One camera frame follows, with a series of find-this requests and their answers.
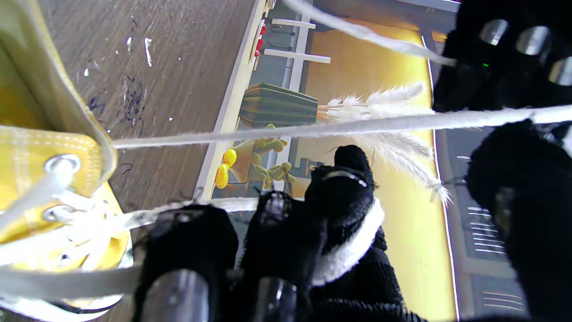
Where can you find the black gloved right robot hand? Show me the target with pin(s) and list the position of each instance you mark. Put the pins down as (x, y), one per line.
(286, 250)

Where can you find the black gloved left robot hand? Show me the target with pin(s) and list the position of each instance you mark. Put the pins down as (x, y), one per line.
(491, 76)

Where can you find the long white shoelace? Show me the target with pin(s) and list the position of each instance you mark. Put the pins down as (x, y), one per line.
(313, 129)

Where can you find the orange canvas sneaker with laces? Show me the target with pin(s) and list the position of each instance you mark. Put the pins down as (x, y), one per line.
(27, 152)

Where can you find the yellow oval fruit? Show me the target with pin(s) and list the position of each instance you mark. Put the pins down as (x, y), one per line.
(229, 157)
(221, 176)

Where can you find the yellow cactus ornament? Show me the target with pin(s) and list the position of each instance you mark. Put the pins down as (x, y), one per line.
(263, 150)

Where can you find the white pampas grass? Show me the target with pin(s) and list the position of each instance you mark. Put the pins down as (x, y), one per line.
(389, 96)

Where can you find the dark green ribbed vase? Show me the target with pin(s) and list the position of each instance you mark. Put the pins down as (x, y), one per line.
(277, 107)

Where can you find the long white slat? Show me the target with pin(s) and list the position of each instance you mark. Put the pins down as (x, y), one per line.
(297, 56)

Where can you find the short white slat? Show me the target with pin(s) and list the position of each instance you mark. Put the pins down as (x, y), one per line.
(292, 23)

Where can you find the red flat strips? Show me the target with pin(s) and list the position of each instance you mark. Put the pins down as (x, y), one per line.
(260, 44)

